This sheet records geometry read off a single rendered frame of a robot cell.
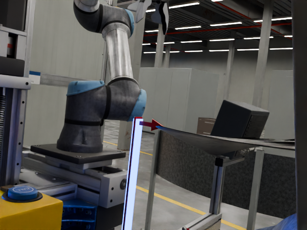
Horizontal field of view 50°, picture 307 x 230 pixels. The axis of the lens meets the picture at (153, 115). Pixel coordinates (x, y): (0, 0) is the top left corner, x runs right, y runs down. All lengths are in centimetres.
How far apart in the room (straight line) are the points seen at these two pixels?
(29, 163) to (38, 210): 75
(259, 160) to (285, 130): 471
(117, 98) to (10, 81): 33
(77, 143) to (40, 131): 131
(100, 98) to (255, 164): 145
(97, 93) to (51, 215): 63
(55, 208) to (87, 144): 57
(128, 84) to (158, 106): 989
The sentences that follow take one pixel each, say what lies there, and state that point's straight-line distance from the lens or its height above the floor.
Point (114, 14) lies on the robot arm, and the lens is 138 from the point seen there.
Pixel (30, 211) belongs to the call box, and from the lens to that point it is 48.
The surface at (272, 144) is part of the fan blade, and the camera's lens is 51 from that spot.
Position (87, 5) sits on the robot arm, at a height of 155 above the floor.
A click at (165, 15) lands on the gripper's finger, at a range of 104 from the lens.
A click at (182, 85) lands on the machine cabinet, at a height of 172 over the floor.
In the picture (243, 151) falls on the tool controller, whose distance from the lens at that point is 122.
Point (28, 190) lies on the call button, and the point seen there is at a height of 108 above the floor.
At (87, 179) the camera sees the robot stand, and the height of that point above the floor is 97.
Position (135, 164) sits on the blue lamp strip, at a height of 109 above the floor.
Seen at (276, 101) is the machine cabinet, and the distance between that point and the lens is 706.
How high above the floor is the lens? 123
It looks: 3 degrees down
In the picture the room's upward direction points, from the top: 6 degrees clockwise
